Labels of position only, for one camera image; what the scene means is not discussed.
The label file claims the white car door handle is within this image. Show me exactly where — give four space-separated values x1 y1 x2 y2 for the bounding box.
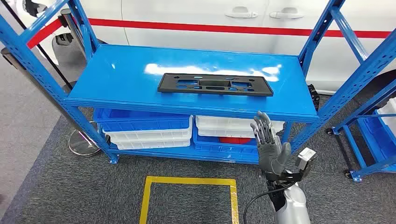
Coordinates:
269 7 305 20
225 7 259 19

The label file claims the white car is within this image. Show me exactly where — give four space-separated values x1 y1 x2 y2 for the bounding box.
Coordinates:
15 0 396 93

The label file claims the red round object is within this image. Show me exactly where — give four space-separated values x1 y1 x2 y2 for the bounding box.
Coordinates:
219 137 253 145

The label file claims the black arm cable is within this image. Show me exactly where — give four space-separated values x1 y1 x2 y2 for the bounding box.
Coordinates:
242 182 297 224

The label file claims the red barrier belt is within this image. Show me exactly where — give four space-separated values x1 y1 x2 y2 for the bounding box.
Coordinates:
87 18 393 39
26 18 64 49

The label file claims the black-topped stanchion post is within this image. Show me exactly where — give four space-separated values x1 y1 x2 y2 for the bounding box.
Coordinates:
59 8 89 59

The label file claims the black plastic object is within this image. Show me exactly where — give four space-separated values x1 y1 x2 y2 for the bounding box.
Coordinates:
307 83 321 112

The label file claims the yellow floor tape square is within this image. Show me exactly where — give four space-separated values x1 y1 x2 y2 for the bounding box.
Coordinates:
139 176 240 224

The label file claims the chrome stanchion post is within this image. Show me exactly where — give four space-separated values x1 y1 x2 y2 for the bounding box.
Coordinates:
0 47 111 158

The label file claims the black plastic plate part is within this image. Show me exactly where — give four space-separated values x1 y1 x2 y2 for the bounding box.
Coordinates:
157 73 274 97

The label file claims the blue metal shelf rack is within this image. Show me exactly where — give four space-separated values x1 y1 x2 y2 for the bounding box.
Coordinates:
0 0 396 164

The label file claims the blue wheeled shelf rack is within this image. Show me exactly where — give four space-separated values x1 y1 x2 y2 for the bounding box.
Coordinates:
326 78 396 183

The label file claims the white plastic crate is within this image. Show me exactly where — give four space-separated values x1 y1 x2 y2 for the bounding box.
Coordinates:
102 116 194 143
110 137 192 151
195 115 284 132
197 127 257 139
375 98 396 137

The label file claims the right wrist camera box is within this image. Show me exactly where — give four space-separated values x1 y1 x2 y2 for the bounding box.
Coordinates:
294 147 318 180

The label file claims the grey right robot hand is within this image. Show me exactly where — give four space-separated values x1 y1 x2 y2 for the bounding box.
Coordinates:
250 111 292 177

